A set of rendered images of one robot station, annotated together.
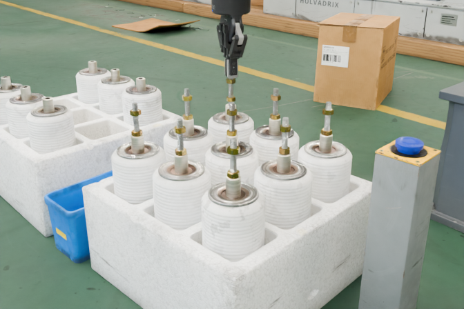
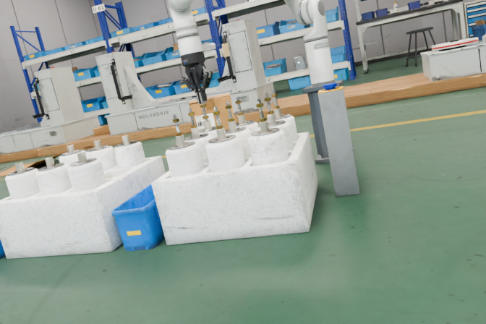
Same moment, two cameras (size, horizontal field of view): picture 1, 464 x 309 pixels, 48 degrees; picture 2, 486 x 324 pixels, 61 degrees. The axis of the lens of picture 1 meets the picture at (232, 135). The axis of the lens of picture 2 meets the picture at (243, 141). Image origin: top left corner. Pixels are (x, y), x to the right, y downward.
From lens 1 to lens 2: 0.62 m
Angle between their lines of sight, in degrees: 30
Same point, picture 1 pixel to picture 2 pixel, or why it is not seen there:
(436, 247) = not seen: hidden behind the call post
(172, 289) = (249, 204)
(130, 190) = (189, 167)
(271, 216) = not seen: hidden behind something
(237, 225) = (279, 142)
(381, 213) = (330, 124)
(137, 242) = (212, 191)
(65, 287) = (162, 257)
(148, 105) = (139, 150)
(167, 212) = (227, 162)
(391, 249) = (342, 141)
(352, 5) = (178, 108)
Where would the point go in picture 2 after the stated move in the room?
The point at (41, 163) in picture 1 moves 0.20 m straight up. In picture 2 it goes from (98, 192) to (79, 121)
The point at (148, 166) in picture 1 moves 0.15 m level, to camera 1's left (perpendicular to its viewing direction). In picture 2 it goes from (196, 149) to (142, 165)
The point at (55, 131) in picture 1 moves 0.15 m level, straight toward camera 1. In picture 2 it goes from (96, 171) to (126, 171)
